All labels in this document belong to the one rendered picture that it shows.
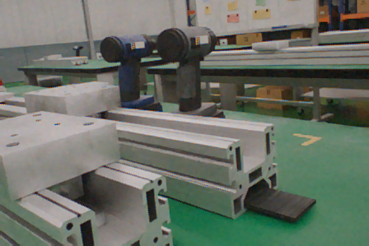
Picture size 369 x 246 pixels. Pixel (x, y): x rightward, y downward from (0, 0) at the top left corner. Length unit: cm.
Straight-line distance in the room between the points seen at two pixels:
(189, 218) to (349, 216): 17
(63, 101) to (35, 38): 1200
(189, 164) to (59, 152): 16
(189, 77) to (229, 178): 30
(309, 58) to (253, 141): 150
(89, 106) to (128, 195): 34
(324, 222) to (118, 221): 21
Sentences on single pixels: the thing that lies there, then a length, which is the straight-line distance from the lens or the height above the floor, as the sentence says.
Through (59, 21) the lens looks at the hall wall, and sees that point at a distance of 1295.
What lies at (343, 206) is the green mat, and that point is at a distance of 46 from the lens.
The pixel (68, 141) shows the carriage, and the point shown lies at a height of 90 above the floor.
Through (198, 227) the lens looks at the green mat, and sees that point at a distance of 41.
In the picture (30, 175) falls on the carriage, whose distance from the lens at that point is 33.
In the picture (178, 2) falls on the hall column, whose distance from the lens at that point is 894.
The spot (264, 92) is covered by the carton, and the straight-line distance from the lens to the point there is 461.
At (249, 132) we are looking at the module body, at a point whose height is 86.
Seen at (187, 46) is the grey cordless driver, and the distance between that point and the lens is 63.
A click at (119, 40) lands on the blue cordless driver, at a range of 82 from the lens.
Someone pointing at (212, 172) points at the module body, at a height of 83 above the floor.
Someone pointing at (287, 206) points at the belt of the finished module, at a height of 79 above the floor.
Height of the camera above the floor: 98
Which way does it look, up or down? 11 degrees down
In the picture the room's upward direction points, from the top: 6 degrees counter-clockwise
